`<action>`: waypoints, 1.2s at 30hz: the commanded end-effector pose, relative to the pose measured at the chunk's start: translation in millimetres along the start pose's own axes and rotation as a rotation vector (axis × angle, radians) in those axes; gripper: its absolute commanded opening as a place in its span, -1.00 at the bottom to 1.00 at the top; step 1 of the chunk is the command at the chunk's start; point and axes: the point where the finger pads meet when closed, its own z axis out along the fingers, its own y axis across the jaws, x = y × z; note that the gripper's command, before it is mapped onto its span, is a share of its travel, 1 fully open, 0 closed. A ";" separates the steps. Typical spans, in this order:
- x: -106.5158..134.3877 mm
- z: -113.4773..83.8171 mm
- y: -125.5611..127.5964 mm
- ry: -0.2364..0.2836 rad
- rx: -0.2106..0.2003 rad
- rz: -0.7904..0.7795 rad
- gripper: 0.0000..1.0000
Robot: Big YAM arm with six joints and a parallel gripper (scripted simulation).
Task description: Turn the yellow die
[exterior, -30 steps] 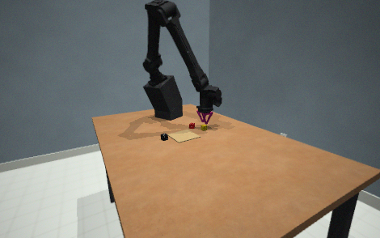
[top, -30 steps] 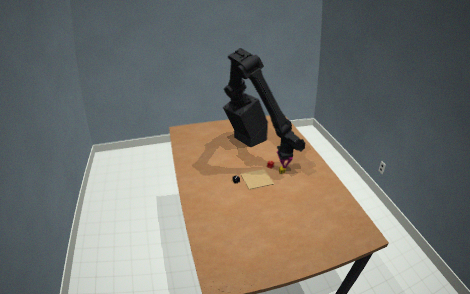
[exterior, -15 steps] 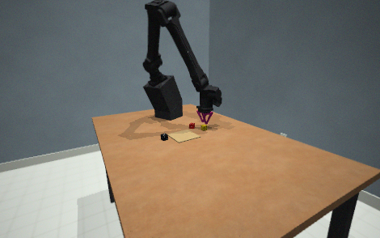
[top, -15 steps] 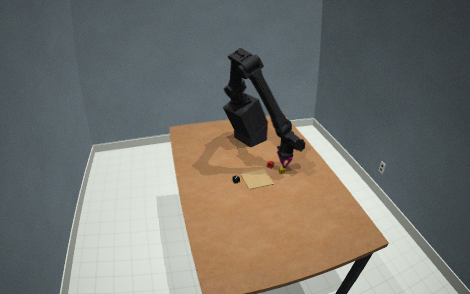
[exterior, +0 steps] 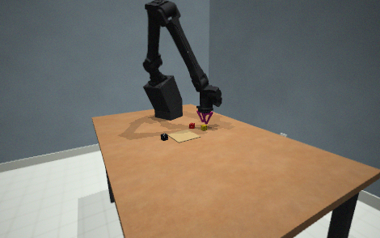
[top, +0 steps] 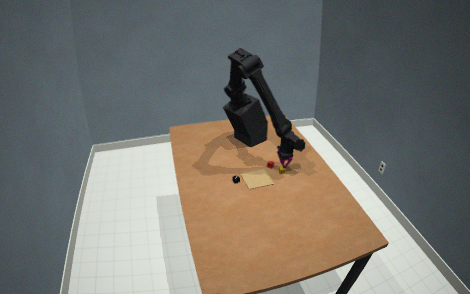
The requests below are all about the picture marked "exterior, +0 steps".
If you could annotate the beige square mat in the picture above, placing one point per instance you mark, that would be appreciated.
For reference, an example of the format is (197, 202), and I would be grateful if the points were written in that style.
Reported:
(183, 136)

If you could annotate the black die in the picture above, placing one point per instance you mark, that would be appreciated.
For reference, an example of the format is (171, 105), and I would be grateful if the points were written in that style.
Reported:
(164, 137)

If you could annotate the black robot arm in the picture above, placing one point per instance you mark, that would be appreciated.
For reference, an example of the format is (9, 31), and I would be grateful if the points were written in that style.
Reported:
(158, 13)

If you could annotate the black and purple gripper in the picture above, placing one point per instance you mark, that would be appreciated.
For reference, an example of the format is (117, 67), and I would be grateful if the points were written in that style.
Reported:
(202, 109)

